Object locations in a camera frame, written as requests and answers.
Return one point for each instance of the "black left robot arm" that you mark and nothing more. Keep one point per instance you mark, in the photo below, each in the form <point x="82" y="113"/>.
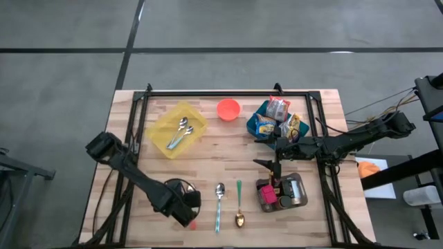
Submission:
<point x="138" y="180"/>

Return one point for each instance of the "black equipment cart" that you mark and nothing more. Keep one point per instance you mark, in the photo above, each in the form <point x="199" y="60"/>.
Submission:
<point x="431" y="100"/>

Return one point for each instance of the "all silver spoon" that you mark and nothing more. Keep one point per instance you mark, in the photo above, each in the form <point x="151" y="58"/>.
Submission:
<point x="179" y="128"/>

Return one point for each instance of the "orange plastic bowl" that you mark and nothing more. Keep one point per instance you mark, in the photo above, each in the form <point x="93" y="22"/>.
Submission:
<point x="228" y="110"/>

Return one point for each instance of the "white paper sheet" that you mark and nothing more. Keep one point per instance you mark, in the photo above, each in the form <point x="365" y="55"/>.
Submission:
<point x="380" y="190"/>

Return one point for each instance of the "orange cloth lump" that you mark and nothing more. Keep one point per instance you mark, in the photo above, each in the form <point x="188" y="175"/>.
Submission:
<point x="367" y="168"/>

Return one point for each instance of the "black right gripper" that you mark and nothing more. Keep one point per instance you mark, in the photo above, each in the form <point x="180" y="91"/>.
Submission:
<point x="294" y="148"/>

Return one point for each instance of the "yellow and silver snack bag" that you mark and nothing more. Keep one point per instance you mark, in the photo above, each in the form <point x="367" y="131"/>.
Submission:
<point x="289" y="124"/>

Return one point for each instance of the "black diagonal beam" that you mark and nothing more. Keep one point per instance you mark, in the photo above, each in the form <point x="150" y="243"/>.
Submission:
<point x="405" y="169"/>

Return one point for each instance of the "black aluminium table frame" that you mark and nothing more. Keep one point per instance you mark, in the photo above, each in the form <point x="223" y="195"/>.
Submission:
<point x="225" y="93"/>

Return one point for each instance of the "yellow translucent plastic bin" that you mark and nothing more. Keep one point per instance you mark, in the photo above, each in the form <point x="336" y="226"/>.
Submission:
<point x="194" y="114"/>

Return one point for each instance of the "blue and yellow snack bag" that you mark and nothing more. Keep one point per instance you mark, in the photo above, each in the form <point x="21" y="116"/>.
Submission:
<point x="266" y="125"/>

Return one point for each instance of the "grey plastic caddy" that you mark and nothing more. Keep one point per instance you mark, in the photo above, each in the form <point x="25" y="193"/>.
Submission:
<point x="263" y="207"/>

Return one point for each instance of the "black table clamp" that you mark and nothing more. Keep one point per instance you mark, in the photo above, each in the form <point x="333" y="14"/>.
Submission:
<point x="149" y="87"/>
<point x="278" y="88"/>

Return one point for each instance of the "teal blue plastic tray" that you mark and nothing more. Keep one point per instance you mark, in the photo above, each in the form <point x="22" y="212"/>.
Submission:
<point x="304" y="128"/>

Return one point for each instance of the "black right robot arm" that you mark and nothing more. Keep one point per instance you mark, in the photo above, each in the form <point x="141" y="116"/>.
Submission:
<point x="363" y="136"/>

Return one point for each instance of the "small black floor object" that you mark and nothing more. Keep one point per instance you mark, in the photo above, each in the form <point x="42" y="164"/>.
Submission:
<point x="420" y="236"/>

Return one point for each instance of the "red and silver snack bag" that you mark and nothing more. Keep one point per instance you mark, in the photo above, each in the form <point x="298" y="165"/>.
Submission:
<point x="277" y="108"/>

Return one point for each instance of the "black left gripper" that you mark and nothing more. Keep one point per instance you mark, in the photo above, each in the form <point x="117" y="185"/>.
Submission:
<point x="181" y="204"/>

